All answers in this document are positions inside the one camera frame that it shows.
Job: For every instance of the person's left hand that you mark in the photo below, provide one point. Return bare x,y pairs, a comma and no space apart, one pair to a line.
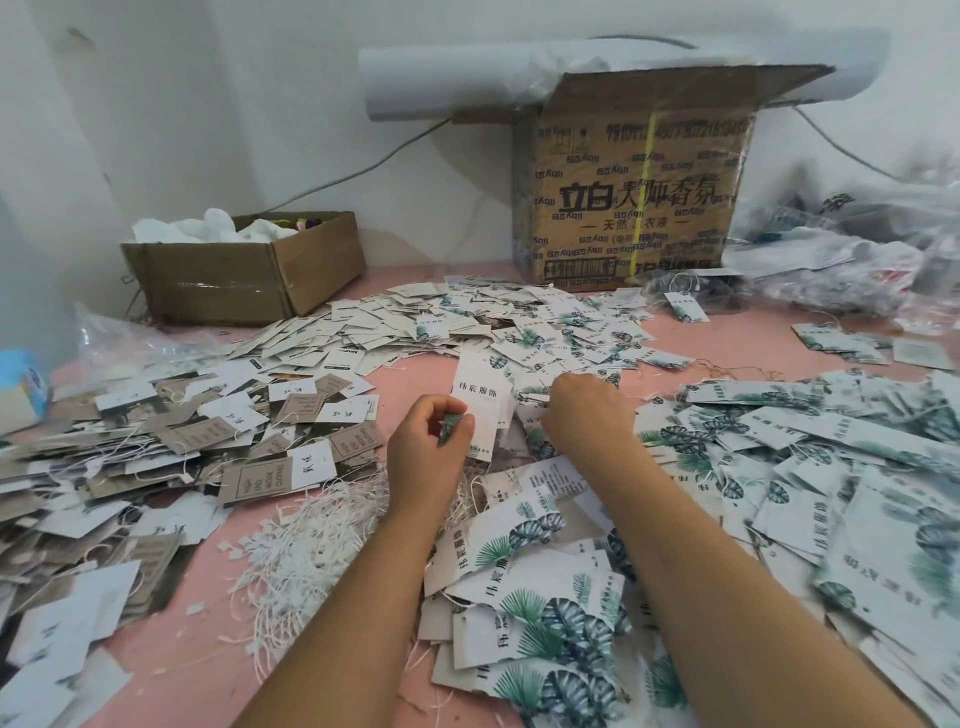
428,458

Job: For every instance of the person's right hand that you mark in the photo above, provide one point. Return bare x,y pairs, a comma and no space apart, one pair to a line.
588,417

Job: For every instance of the single white leaf print tag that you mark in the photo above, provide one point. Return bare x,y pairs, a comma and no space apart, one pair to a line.
483,398

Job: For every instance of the heap of small tags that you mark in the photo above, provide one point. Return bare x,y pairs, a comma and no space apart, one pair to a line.
435,323

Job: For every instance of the pile of green leaf tags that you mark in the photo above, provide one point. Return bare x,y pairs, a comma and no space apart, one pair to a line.
810,495

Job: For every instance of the pile of brown white tags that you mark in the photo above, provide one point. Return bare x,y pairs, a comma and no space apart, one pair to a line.
143,495

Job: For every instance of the person's right forearm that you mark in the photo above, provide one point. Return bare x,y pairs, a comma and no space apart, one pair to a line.
765,600

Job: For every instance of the person's left forearm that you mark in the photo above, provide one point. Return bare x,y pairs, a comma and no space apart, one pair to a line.
345,638

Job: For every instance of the large printed cardboard box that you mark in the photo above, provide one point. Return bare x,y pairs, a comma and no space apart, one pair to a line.
638,180

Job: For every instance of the small open cardboard box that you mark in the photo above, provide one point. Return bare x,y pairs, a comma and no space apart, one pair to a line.
240,270

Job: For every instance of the white crumpled material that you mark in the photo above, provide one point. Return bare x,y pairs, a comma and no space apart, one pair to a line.
210,230

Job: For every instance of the clear plastic bag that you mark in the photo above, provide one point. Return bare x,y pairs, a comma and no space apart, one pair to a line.
128,342

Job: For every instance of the heap of clear plastic bags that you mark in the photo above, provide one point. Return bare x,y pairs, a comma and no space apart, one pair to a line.
870,248

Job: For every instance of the white roll in plastic wrap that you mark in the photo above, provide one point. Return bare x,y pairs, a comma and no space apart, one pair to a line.
450,78

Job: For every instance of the blue tissue pack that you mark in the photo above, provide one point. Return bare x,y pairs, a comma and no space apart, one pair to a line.
21,390

